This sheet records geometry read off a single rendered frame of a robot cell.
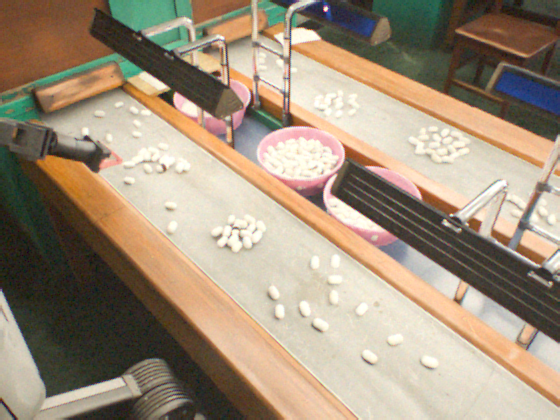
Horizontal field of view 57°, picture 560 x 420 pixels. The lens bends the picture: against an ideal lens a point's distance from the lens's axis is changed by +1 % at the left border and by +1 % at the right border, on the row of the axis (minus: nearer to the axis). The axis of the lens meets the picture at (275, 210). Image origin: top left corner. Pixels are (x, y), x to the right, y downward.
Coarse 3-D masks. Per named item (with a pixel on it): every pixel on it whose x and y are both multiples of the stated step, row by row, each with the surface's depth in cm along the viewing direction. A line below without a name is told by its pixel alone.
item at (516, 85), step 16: (512, 64) 124; (496, 80) 126; (512, 80) 123; (528, 80) 121; (544, 80) 119; (496, 96) 126; (512, 96) 123; (528, 96) 121; (544, 96) 119; (544, 112) 119
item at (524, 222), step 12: (552, 156) 109; (552, 168) 110; (540, 180) 113; (540, 192) 115; (552, 192) 113; (528, 204) 119; (528, 216) 120; (516, 228) 124; (528, 228) 122; (516, 240) 126; (552, 240) 119
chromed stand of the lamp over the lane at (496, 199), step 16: (496, 192) 89; (464, 208) 86; (480, 208) 87; (496, 208) 96; (448, 224) 85; (464, 224) 85; (496, 240) 101; (544, 272) 77; (464, 288) 113; (528, 336) 105
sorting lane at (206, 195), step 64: (64, 128) 170; (128, 128) 170; (128, 192) 147; (192, 192) 147; (256, 192) 147; (192, 256) 129; (256, 256) 129; (320, 256) 129; (256, 320) 115; (384, 320) 115; (384, 384) 104; (448, 384) 104; (512, 384) 104
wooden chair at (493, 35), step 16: (496, 0) 299; (496, 16) 301; (464, 32) 286; (480, 32) 287; (496, 32) 287; (512, 32) 287; (528, 32) 286; (544, 32) 285; (480, 48) 283; (496, 48) 274; (512, 48) 272; (528, 48) 272; (544, 48) 273; (464, 64) 310; (480, 64) 327; (496, 64) 320; (544, 64) 296; (448, 80) 308; (480, 80) 336
